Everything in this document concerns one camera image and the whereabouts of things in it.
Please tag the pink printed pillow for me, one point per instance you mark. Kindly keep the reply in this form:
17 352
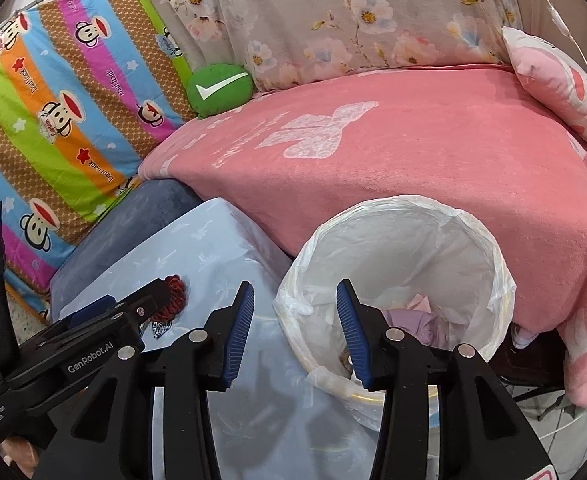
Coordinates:
563 90

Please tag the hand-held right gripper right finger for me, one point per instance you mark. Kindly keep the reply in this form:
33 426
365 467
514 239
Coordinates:
354 335

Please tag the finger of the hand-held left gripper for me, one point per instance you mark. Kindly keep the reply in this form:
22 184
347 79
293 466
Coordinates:
146 300
90 310

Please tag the person's left hand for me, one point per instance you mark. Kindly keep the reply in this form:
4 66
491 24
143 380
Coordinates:
20 452

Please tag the white lined trash bin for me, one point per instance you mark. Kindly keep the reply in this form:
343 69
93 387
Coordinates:
398 255

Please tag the pink cloth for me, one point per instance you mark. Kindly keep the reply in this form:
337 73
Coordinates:
418 304

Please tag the red scrunchie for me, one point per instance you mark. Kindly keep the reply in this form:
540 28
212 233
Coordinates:
176 292

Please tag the striped monkey-print blanket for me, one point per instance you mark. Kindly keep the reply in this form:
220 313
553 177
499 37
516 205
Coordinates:
63 125

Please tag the green round cushion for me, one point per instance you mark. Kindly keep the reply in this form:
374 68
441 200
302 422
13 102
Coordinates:
218 92

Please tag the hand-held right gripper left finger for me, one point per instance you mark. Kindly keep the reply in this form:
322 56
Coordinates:
238 335

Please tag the purple cloth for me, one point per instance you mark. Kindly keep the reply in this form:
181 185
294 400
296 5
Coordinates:
416 327

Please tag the light blue palm-print cloth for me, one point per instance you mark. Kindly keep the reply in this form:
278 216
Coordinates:
233 255

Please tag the blue-grey cushion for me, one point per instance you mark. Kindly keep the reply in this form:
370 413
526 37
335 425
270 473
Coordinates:
133 215

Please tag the pink blanket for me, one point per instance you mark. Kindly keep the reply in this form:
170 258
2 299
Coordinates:
423 160

